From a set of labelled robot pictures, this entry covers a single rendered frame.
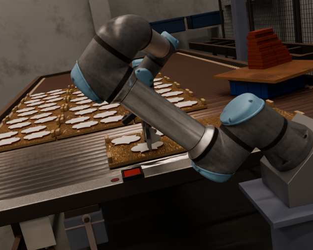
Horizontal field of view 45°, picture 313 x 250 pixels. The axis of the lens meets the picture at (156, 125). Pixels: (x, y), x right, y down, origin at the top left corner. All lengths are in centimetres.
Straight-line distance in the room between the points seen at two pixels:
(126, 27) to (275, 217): 64
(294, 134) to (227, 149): 19
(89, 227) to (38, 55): 564
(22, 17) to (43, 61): 79
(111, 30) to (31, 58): 593
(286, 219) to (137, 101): 51
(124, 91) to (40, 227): 65
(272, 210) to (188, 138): 32
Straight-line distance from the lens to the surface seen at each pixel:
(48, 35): 680
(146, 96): 100
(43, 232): 143
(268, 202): 117
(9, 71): 697
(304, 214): 111
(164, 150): 150
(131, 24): 99
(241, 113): 102
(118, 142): 168
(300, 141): 110
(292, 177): 110
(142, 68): 134
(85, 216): 135
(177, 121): 101
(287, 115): 174
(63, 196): 135
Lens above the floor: 144
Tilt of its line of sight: 16 degrees down
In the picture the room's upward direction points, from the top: 10 degrees counter-clockwise
